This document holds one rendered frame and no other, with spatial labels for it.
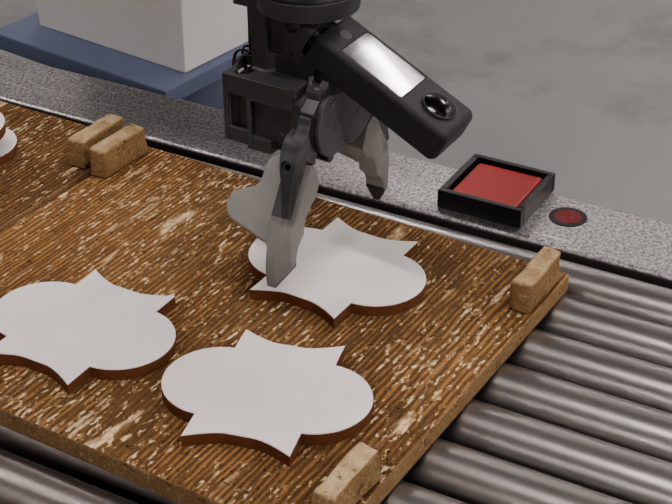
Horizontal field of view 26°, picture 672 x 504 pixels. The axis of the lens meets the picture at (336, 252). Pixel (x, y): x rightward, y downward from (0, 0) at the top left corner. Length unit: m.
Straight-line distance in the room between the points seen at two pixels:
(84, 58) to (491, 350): 0.75
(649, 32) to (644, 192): 0.89
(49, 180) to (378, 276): 0.32
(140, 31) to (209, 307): 0.60
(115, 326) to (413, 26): 2.98
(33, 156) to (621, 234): 0.51
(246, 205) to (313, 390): 0.15
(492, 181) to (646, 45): 2.69
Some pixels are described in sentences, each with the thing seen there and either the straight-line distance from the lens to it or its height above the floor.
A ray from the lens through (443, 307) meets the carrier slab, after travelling 1.06.
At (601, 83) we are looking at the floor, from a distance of 3.68.
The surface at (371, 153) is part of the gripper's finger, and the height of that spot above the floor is 1.02.
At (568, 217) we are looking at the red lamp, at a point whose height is 0.92.
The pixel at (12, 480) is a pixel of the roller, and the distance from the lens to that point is 0.96.
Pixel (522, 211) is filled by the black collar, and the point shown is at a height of 0.93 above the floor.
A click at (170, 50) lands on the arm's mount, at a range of 1.59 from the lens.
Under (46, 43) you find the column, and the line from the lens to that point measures 1.68.
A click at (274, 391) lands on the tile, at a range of 0.96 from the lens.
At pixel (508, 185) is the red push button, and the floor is 0.93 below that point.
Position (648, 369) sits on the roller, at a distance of 1.05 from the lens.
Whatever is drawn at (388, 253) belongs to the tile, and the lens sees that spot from 1.11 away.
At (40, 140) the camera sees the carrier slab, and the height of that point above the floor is 0.94.
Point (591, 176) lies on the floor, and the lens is 3.24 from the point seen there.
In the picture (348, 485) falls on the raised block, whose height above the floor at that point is 0.96.
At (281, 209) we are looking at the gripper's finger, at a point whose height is 1.02.
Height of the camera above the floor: 1.52
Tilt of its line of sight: 32 degrees down
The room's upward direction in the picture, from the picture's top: straight up
